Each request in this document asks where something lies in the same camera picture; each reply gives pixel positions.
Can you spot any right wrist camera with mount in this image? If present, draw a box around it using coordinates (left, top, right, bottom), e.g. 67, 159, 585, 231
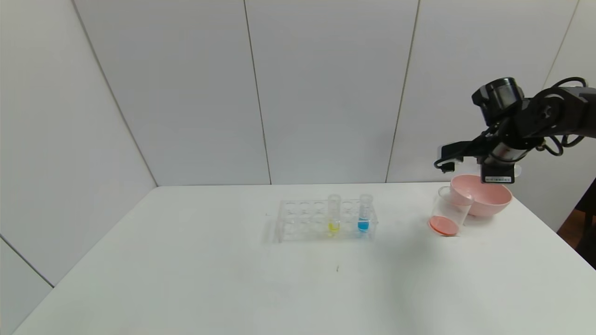
433, 141, 488, 174

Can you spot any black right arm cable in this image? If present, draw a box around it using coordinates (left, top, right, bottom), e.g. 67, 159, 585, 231
540, 76, 588, 157

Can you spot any pink plastic bowl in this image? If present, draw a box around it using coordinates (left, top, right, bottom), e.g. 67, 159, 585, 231
449, 174, 514, 218

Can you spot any blue pigment test tube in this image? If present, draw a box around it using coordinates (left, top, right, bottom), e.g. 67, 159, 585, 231
358, 194, 374, 234

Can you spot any clear glass beaker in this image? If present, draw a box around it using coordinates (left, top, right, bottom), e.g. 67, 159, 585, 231
428, 185, 473, 238

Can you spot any yellow pigment test tube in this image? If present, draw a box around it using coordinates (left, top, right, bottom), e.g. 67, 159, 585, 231
327, 194, 342, 236

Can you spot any clear acrylic test tube rack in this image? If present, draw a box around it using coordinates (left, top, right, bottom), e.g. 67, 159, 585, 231
275, 199, 378, 243

